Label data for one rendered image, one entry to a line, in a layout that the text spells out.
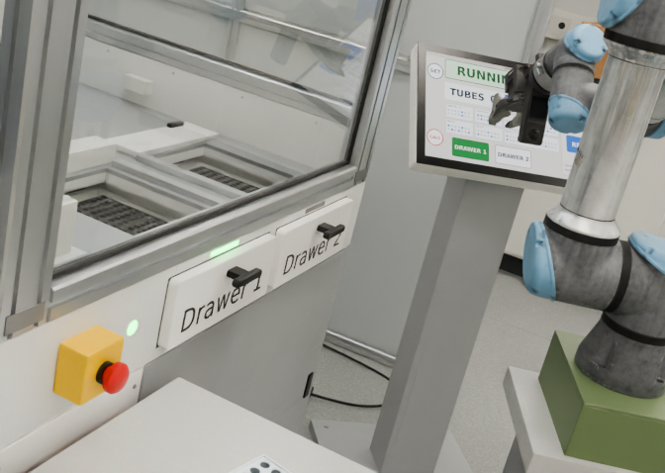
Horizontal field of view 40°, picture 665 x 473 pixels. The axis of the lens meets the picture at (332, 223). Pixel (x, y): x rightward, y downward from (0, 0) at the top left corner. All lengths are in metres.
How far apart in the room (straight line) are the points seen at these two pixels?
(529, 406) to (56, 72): 0.97
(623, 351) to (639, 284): 0.12
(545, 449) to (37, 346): 0.79
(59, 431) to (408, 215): 2.00
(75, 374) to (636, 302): 0.83
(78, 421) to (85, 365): 0.15
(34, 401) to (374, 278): 2.12
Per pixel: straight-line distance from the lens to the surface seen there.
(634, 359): 1.50
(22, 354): 1.09
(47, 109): 0.97
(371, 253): 3.12
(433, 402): 2.50
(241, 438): 1.28
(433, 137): 2.09
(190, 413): 1.31
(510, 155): 2.16
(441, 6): 2.92
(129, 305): 1.23
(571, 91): 1.69
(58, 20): 0.95
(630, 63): 1.36
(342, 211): 1.76
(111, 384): 1.13
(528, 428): 1.52
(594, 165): 1.39
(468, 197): 2.25
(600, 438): 1.48
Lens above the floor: 1.47
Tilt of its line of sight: 19 degrees down
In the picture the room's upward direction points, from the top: 14 degrees clockwise
